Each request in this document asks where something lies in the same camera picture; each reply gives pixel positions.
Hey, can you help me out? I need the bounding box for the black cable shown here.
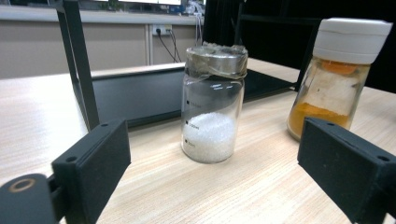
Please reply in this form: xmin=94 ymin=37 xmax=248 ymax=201
xmin=156 ymin=28 xmax=179 ymax=63
xmin=168 ymin=29 xmax=183 ymax=63

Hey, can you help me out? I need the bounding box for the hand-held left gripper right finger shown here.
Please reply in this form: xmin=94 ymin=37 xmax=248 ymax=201
xmin=297 ymin=116 xmax=396 ymax=224

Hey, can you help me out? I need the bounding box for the black metal rack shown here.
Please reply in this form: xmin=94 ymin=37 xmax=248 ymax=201
xmin=48 ymin=0 xmax=322 ymax=132

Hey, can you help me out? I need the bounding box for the glass jar with white granules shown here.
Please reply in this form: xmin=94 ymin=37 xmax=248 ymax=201
xmin=180 ymin=41 xmax=249 ymax=164

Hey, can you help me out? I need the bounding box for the black curtain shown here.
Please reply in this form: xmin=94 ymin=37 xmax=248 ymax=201
xmin=202 ymin=0 xmax=396 ymax=94

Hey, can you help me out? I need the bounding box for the white wall socket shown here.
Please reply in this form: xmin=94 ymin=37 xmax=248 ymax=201
xmin=151 ymin=23 xmax=173 ymax=36

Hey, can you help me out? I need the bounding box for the white-capped orange spice bottle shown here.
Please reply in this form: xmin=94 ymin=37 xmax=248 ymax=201
xmin=286 ymin=17 xmax=394 ymax=142

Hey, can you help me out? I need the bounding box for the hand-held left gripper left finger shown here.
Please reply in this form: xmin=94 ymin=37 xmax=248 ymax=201
xmin=50 ymin=119 xmax=132 ymax=224

